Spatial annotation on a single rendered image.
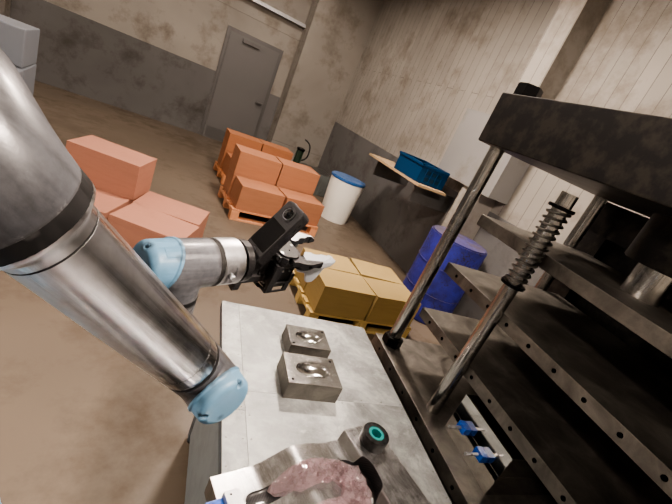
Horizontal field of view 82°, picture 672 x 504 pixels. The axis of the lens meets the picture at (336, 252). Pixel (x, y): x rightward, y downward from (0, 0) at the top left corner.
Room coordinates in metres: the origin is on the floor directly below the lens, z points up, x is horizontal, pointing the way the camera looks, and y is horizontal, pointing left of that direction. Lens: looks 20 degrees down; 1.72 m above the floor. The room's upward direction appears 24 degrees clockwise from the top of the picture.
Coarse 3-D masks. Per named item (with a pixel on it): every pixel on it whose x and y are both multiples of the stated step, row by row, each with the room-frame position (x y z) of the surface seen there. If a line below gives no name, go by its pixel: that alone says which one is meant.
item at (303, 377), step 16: (288, 352) 1.18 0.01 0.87; (288, 368) 1.10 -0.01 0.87; (304, 368) 1.16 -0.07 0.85; (320, 368) 1.19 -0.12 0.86; (288, 384) 1.04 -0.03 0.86; (304, 384) 1.06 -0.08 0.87; (320, 384) 1.09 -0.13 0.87; (336, 384) 1.13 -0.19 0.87; (320, 400) 1.10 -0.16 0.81; (336, 400) 1.12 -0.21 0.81
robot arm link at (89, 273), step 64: (0, 64) 0.23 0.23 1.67; (0, 128) 0.20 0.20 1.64; (0, 192) 0.19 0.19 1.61; (64, 192) 0.23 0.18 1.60; (0, 256) 0.20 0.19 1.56; (64, 256) 0.23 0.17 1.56; (128, 256) 0.28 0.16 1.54; (128, 320) 0.28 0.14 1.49; (192, 320) 0.36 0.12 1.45; (192, 384) 0.36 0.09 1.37
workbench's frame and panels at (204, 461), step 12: (192, 432) 1.36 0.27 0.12; (204, 432) 1.17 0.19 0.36; (216, 432) 1.04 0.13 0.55; (192, 444) 1.28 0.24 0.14; (204, 444) 1.12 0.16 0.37; (216, 444) 0.99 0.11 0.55; (192, 456) 1.21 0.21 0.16; (204, 456) 1.06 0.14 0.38; (216, 456) 0.95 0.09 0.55; (192, 468) 1.15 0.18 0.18; (204, 468) 1.01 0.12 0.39; (216, 468) 0.91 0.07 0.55; (192, 480) 1.09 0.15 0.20; (204, 480) 0.97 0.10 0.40; (192, 492) 1.04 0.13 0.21
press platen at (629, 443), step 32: (480, 288) 1.51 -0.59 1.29; (512, 320) 1.30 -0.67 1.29; (544, 320) 1.46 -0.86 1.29; (576, 320) 1.66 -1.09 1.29; (544, 352) 1.14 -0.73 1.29; (576, 352) 1.26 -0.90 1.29; (608, 352) 1.41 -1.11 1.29; (576, 384) 1.02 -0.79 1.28; (608, 384) 1.11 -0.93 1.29; (640, 384) 1.23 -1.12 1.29; (608, 416) 0.92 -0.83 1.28; (640, 416) 0.98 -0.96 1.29; (640, 448) 0.84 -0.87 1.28
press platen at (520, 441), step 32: (448, 320) 1.67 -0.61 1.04; (448, 352) 1.44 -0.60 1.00; (480, 352) 1.49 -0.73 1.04; (512, 352) 1.63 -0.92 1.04; (480, 384) 1.26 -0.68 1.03; (512, 384) 1.34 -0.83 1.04; (544, 384) 1.45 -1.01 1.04; (512, 416) 1.12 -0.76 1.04; (544, 416) 1.21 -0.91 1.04; (576, 416) 1.31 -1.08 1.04; (544, 448) 1.03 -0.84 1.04; (576, 448) 1.10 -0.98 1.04; (608, 448) 1.19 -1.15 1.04; (544, 480) 0.94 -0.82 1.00; (576, 480) 0.95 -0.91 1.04; (608, 480) 1.01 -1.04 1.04; (640, 480) 1.08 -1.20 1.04
